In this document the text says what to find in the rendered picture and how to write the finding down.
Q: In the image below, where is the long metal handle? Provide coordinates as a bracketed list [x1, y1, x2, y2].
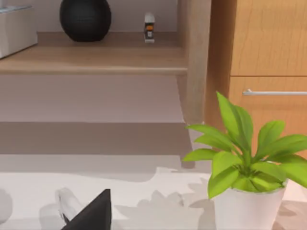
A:
[242, 89, 307, 97]

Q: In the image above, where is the wooden drawer front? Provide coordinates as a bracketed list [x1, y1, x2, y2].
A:
[227, 76, 307, 154]

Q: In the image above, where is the green plant in white pot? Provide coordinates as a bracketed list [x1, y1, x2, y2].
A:
[181, 91, 307, 230]

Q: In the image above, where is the orange wooden cupboard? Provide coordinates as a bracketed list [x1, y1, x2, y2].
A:
[204, 0, 307, 154]

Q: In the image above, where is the wooden cupboard door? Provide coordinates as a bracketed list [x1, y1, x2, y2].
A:
[230, 0, 307, 77]

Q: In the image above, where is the pale wooden open shelf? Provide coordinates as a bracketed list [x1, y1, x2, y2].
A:
[0, 0, 212, 170]

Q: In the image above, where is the white box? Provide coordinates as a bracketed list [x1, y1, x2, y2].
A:
[0, 5, 38, 59]

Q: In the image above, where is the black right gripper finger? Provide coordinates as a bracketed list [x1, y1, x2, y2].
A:
[61, 188, 112, 230]

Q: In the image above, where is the round black vase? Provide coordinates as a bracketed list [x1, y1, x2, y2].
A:
[59, 0, 112, 43]

